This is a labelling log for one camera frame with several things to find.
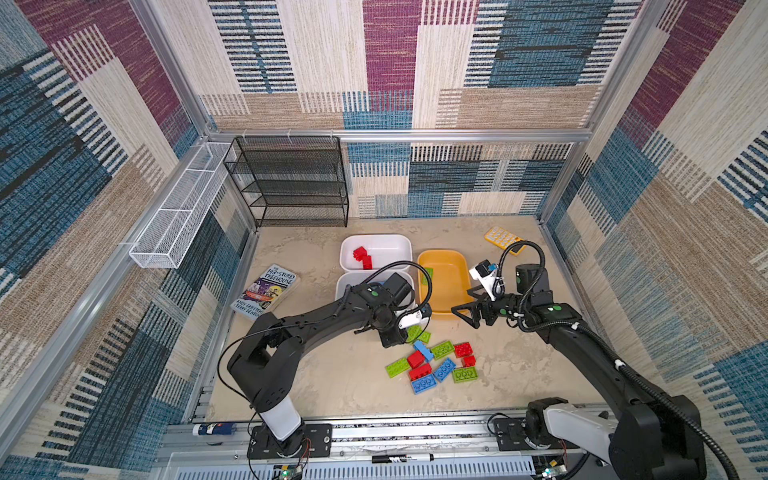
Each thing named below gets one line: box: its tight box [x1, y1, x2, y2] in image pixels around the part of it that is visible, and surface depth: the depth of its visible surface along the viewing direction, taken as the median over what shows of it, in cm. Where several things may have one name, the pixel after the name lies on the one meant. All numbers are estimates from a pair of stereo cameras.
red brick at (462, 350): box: [453, 342, 473, 359], surface depth 89 cm
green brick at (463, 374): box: [452, 366, 478, 383], surface depth 85 cm
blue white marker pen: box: [192, 422, 237, 436], surface depth 76 cm
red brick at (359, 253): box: [353, 246, 368, 262], surface depth 110 cm
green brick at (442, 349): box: [431, 340, 455, 360], surface depth 89 cm
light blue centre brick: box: [414, 340, 434, 363], surface depth 87 cm
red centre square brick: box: [407, 350, 425, 369], surface depth 86 cm
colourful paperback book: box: [230, 263, 297, 319], surface depth 101 cm
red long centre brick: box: [409, 363, 432, 381], surface depth 84 cm
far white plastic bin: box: [339, 234, 413, 271], surface depth 111 cm
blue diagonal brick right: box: [433, 357, 457, 383], surface depth 86 cm
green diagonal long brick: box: [385, 357, 410, 379], surface depth 86 cm
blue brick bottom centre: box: [411, 374, 437, 395], surface depth 83 cm
